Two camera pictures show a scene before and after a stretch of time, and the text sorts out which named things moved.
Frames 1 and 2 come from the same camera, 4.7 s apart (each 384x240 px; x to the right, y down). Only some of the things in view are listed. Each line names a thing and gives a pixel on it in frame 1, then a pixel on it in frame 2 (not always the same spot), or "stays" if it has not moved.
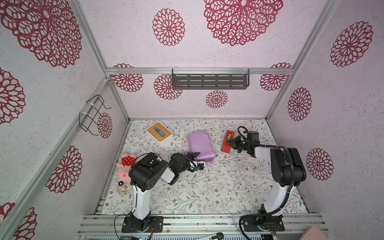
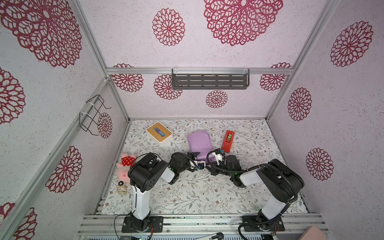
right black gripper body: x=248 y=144 -> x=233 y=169
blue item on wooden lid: x=161 y=133 stays
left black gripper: x=192 y=155 stays
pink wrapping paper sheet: x=199 y=141 stays
